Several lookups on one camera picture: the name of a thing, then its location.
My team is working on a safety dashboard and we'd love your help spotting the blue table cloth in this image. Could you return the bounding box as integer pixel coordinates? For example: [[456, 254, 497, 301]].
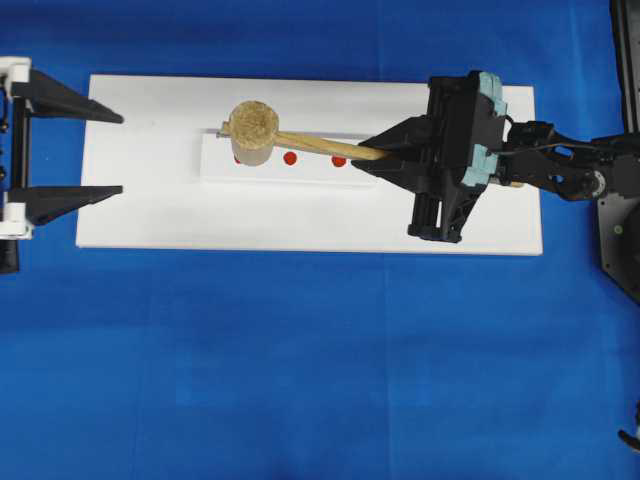
[[1, 1, 639, 479]]

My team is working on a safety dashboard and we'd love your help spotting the white raised target strip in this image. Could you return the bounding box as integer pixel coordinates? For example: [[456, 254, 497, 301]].
[[200, 130, 376, 188]]

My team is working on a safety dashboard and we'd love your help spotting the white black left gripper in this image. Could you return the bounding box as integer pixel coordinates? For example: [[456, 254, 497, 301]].
[[1, 56, 124, 239]]

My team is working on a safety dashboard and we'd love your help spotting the wooden mallet hammer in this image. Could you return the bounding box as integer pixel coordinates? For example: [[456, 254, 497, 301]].
[[215, 99, 524, 190]]

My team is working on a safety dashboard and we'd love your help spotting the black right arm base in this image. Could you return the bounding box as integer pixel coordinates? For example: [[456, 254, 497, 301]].
[[597, 193, 639, 304]]

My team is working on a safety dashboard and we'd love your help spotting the black aluminium frame rail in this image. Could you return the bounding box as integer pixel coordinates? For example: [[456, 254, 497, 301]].
[[609, 0, 639, 133]]

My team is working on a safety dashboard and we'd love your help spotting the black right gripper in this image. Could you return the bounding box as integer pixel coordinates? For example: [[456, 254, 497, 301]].
[[352, 71, 507, 243]]

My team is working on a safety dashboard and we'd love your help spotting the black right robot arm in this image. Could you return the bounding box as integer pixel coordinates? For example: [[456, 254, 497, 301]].
[[351, 71, 639, 243]]

